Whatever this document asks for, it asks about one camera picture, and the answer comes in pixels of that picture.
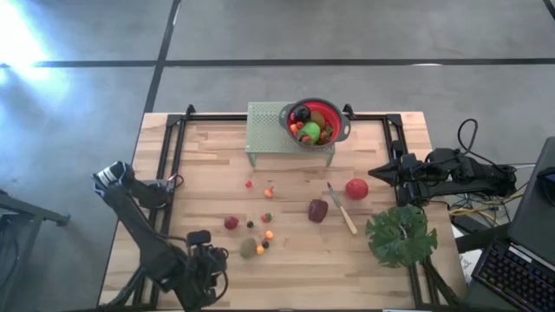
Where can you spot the dark red bell pepper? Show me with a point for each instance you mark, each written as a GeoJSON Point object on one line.
{"type": "Point", "coordinates": [318, 211]}

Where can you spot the white paper sheet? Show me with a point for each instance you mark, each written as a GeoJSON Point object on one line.
{"type": "Point", "coordinates": [468, 264]}

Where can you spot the green apple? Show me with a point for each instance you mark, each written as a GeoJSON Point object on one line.
{"type": "Point", "coordinates": [310, 130]}

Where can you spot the olive green oval fruit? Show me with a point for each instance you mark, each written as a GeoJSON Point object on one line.
{"type": "Point", "coordinates": [248, 247]}

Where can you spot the dark purple plum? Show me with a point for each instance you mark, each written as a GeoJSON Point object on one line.
{"type": "Point", "coordinates": [265, 245]}
{"type": "Point", "coordinates": [301, 112]}

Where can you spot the red collapsible colander bowl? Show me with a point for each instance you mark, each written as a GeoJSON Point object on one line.
{"type": "Point", "coordinates": [336, 115]}

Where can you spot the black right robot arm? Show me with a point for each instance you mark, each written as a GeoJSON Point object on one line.
{"type": "Point", "coordinates": [468, 177]}

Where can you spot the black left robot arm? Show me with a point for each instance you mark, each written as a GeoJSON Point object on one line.
{"type": "Point", "coordinates": [139, 234]}

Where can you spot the orange mandarin with green leaves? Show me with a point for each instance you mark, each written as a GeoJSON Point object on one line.
{"type": "Point", "coordinates": [325, 134]}

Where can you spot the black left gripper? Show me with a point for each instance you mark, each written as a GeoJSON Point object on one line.
{"type": "Point", "coordinates": [210, 268]}

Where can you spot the small dark red apple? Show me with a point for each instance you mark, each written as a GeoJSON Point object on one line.
{"type": "Point", "coordinates": [231, 222]}

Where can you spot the green potted plant white pot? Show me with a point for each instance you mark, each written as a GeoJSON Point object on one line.
{"type": "Point", "coordinates": [401, 236]}

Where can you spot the bright red round fruit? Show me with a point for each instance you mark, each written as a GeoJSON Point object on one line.
{"type": "Point", "coordinates": [357, 189]}

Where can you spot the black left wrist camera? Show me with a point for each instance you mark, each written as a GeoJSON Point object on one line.
{"type": "Point", "coordinates": [198, 238]}

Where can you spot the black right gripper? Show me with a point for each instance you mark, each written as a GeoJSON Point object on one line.
{"type": "Point", "coordinates": [416, 173]}

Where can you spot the black aluminium rig frame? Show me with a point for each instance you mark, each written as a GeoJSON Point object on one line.
{"type": "Point", "coordinates": [217, 117]}

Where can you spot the dark metal stand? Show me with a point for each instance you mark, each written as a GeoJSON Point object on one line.
{"type": "Point", "coordinates": [34, 211]}

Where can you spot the brown kiwi fruit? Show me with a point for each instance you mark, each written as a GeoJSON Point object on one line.
{"type": "Point", "coordinates": [317, 118]}

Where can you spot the pale green perforated metal shelf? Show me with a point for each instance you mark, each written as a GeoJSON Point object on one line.
{"type": "Point", "coordinates": [264, 134]}

